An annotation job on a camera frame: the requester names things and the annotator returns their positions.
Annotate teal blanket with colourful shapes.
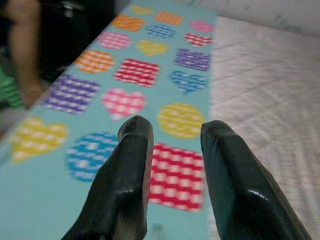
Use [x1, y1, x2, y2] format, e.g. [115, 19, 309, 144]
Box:
[0, 0, 218, 240]

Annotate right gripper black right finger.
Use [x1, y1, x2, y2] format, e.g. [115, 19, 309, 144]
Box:
[200, 119, 312, 240]

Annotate grey quilted mattress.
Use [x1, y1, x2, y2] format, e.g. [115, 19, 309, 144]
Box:
[206, 14, 320, 240]

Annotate stacked green plastic stools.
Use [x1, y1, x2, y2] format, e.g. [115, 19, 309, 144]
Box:
[0, 63, 25, 111]

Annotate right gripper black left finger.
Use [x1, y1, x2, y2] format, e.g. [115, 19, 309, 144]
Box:
[61, 115, 155, 240]

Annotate person in black shorts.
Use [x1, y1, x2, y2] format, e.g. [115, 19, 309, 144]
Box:
[3, 0, 47, 110]

